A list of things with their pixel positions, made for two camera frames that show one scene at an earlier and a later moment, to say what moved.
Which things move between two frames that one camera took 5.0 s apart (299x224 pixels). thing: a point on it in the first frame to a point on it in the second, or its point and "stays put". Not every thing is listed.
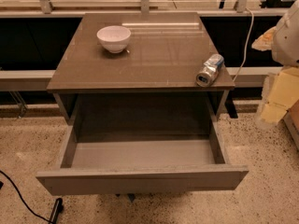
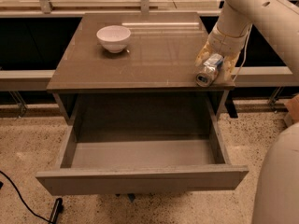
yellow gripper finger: x=265 y=41 to x=227 y=40
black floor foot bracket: x=57 y=210 stays put
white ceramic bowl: x=114 y=37 stays put
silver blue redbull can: x=210 y=70 stays put
